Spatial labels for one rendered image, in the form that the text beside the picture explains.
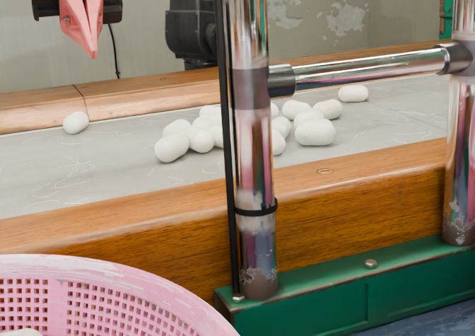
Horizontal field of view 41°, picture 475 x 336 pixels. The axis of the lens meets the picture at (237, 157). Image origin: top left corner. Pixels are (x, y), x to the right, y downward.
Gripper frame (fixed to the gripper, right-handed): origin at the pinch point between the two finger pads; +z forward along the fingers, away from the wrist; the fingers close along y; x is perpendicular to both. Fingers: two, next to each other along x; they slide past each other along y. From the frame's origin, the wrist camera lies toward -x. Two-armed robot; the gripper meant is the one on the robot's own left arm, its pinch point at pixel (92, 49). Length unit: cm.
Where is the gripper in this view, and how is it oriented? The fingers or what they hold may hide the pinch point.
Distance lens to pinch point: 71.3
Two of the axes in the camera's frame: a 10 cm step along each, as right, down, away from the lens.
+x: -1.9, 5.4, 8.2
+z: 3.1, 8.3, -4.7
